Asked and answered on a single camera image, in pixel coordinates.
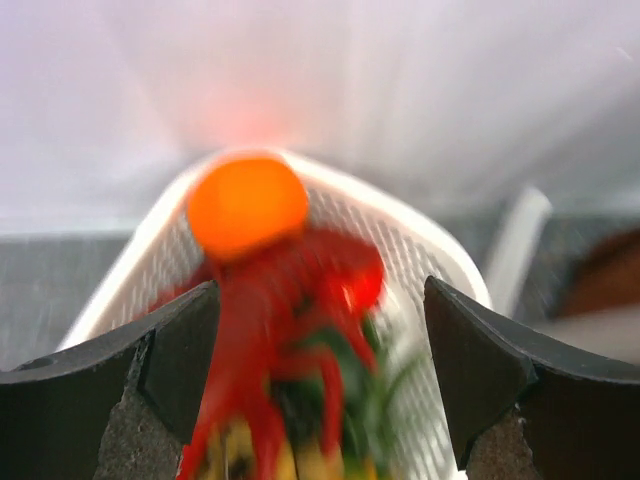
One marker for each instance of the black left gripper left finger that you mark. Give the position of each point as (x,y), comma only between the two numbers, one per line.
(119,406)

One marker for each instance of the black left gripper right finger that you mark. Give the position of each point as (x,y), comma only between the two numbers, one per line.
(507,388)

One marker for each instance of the orange plastic orange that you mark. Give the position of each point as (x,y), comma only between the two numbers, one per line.
(245,203)

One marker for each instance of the dark green plastic avocado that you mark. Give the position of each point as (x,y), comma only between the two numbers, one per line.
(366,427)

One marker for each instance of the brown towel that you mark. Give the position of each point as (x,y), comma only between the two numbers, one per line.
(607,277)

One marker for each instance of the white perforated plastic basket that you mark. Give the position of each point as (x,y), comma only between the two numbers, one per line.
(162,253)

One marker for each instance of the red plastic lobster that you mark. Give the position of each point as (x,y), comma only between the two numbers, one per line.
(270,302)

